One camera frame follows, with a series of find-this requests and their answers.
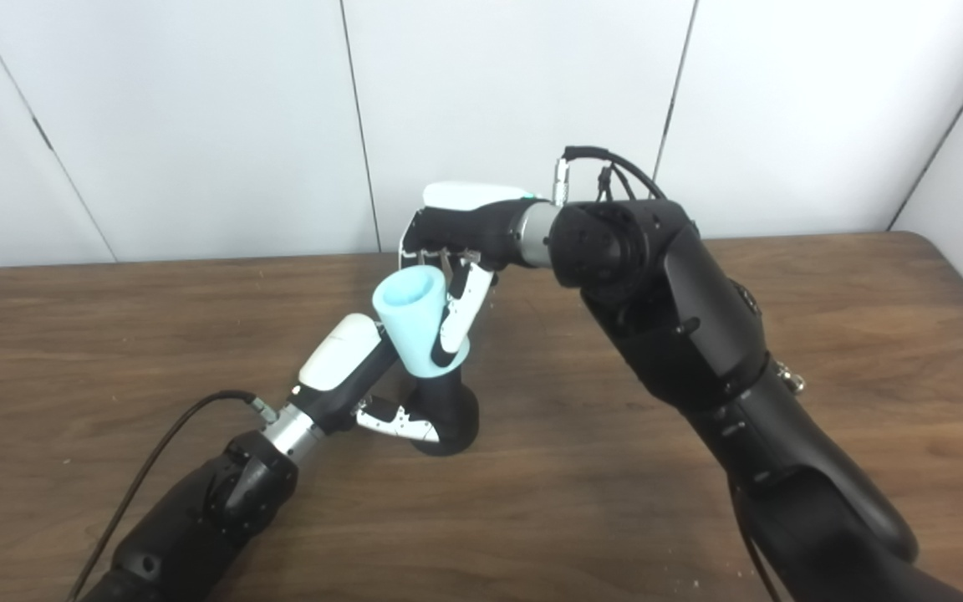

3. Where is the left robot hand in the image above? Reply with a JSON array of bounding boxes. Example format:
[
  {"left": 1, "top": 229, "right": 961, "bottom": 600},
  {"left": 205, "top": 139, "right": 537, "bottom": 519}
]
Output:
[{"left": 288, "top": 314, "right": 442, "bottom": 444}]

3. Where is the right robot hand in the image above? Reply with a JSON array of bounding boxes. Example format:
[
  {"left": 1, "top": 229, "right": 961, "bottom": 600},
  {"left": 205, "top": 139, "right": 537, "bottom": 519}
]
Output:
[{"left": 398, "top": 181, "right": 562, "bottom": 369}]

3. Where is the light-blue hose piece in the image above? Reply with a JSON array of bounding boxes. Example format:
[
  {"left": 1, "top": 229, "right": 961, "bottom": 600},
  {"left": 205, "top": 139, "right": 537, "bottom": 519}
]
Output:
[{"left": 372, "top": 268, "right": 471, "bottom": 380}]

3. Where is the black nozzle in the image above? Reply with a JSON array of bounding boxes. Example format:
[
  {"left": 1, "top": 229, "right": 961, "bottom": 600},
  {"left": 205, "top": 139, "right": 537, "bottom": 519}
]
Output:
[{"left": 402, "top": 360, "right": 481, "bottom": 457}]

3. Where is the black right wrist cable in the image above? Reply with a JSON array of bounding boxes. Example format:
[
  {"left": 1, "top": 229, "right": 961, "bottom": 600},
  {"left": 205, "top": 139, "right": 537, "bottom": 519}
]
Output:
[{"left": 550, "top": 146, "right": 668, "bottom": 206}]

